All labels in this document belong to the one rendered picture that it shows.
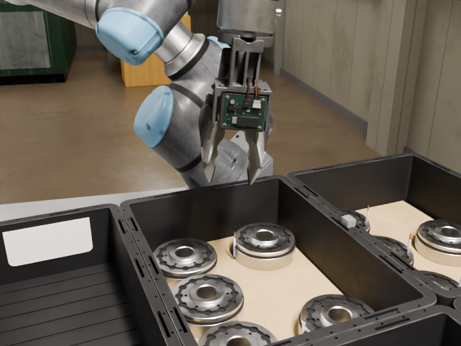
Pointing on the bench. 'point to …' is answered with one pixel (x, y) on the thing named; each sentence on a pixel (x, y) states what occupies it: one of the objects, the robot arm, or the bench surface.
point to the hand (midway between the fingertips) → (230, 173)
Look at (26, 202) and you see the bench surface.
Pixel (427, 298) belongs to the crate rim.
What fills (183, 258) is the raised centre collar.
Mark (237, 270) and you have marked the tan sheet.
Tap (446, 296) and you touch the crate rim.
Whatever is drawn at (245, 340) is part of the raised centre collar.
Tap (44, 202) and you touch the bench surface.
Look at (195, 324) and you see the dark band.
